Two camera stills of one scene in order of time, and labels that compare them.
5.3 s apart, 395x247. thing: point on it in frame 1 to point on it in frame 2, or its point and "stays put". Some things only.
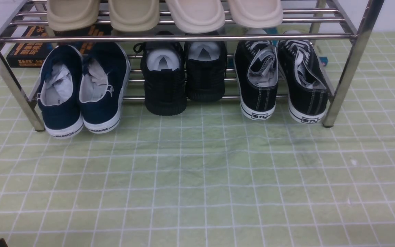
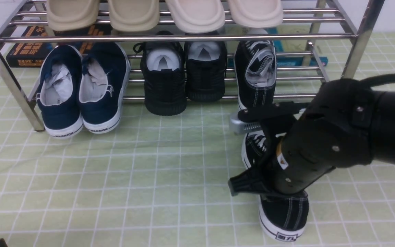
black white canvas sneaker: x=307 y=92 to x=283 y=216
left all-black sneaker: x=163 y=65 stays put
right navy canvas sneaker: x=104 y=78 stays put
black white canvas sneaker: x=256 y=64 stays put
